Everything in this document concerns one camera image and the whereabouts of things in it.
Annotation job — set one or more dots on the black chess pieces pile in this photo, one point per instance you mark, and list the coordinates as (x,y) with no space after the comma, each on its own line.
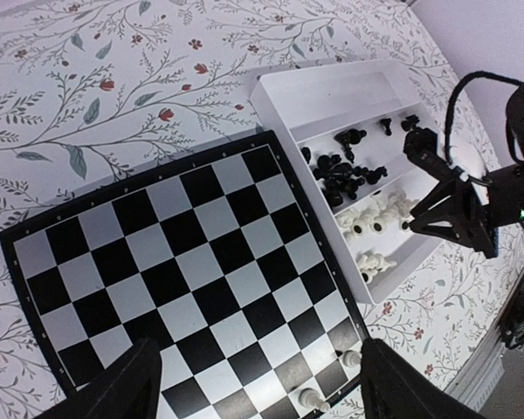
(338,175)

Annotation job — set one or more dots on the black grey chessboard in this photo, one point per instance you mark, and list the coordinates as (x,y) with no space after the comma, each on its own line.
(219,258)

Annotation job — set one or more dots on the aluminium front rail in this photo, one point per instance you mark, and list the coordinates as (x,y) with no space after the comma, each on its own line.
(492,381)

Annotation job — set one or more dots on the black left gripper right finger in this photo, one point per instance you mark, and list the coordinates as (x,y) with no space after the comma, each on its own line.
(392,388)

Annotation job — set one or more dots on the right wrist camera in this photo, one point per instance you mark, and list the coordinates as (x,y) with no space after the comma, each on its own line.
(421,149)

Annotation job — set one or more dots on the white plastic tray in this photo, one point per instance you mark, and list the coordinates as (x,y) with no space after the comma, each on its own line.
(343,128)

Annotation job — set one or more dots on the black pawn apart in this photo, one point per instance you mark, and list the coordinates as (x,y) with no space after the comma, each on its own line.
(386,125)

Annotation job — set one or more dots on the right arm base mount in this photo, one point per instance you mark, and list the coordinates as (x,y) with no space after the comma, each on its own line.
(512,320)

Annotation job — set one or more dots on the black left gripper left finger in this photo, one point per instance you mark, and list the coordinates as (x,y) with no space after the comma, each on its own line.
(129,388)

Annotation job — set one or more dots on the white chess pieces pile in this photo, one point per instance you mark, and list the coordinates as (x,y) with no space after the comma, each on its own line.
(376,219)

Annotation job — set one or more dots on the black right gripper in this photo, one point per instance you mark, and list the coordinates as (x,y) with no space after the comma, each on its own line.
(452,211)

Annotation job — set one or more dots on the floral table mat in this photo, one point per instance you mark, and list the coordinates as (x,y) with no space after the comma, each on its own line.
(93,93)

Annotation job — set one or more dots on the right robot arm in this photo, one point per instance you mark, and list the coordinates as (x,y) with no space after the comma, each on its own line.
(503,189)

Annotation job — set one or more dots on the white chess piece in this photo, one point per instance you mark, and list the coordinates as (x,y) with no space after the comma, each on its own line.
(351,358)
(310,398)

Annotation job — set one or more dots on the black piece far apart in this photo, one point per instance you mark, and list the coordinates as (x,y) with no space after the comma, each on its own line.
(409,123)

